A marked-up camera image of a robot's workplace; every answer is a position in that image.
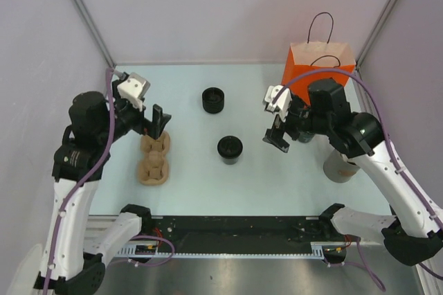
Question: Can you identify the black coffee cup lid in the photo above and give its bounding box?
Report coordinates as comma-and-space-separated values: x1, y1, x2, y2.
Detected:
217, 136, 243, 159

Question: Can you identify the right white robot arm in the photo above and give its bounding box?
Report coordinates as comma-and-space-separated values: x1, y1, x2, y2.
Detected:
263, 78, 442, 266

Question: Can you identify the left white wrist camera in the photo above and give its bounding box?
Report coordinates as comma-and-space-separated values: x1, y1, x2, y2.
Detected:
117, 73, 150, 111

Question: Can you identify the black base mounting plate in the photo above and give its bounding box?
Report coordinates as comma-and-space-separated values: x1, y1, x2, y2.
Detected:
141, 216, 356, 255

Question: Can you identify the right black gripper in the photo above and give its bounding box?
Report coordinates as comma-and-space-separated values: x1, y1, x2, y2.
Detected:
263, 95, 332, 152

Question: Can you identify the grey straw holder cup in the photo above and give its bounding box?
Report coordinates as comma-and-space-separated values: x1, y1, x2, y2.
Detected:
323, 150, 360, 184

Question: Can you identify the orange paper bag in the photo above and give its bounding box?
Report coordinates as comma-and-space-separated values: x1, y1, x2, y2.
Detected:
280, 12, 356, 105

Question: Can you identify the left brown cup carrier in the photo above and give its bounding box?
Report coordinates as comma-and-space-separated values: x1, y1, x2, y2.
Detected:
137, 131, 171, 186

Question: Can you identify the single black coffee cup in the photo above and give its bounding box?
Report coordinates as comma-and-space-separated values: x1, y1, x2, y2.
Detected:
221, 156, 240, 166

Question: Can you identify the stack of black lids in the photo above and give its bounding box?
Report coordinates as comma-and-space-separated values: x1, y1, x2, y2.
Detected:
201, 87, 224, 114

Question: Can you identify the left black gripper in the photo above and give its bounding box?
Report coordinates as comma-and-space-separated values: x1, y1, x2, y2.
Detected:
98, 80, 170, 144

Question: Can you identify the stack of black cups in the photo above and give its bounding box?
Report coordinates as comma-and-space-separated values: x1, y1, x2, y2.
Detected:
298, 132, 315, 143

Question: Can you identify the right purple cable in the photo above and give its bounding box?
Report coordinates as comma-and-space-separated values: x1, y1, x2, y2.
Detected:
271, 68, 443, 292

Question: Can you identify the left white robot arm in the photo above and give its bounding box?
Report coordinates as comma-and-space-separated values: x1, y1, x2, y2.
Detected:
31, 91, 171, 294

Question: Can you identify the white slotted cable duct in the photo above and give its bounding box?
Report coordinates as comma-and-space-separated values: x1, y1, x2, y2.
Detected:
117, 242, 347, 260

